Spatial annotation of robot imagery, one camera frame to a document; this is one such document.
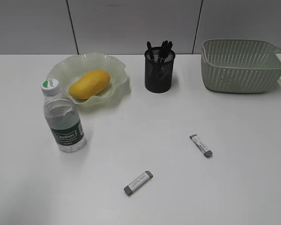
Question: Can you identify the yellow mango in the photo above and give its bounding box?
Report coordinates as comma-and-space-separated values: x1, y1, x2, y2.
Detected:
69, 70, 111, 100

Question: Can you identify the black marker pen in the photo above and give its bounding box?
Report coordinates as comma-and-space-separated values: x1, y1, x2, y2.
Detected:
147, 41, 155, 61
157, 40, 168, 63
161, 41, 173, 63

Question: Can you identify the white grey eraser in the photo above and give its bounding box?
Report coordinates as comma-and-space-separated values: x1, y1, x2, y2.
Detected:
124, 171, 153, 196
190, 134, 213, 158

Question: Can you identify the clear plastic water bottle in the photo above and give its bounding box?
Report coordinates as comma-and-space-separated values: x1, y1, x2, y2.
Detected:
41, 78, 86, 152

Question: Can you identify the black mesh pen holder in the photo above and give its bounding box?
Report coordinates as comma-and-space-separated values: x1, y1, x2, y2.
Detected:
144, 47, 176, 93

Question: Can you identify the pale green wavy plate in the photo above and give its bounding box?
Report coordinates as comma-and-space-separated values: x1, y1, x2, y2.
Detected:
47, 52, 131, 107

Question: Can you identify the green woven plastic basket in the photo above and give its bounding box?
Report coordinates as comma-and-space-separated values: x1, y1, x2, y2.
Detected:
201, 39, 281, 94

